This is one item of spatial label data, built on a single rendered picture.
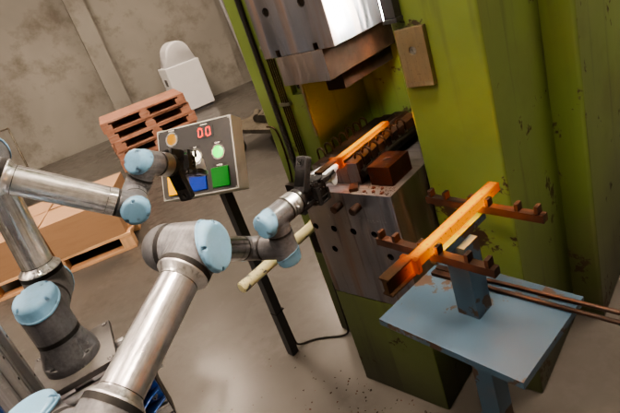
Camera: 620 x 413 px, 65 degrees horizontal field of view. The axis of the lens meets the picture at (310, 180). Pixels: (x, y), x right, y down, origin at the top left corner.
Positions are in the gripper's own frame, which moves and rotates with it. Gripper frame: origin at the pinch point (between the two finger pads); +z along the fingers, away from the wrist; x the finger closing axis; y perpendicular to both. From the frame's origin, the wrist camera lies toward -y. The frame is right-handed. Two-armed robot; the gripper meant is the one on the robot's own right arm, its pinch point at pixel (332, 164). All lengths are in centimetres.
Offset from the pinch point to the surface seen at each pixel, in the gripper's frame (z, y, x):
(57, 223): -7, 56, -302
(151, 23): 404, -64, -725
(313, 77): 2.6, -28.5, 0.8
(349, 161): 3.8, 0.8, 3.9
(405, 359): -3, 79, 8
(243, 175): -7.3, 1.8, -39.1
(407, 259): -37, 2, 49
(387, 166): 3.6, 2.0, 18.4
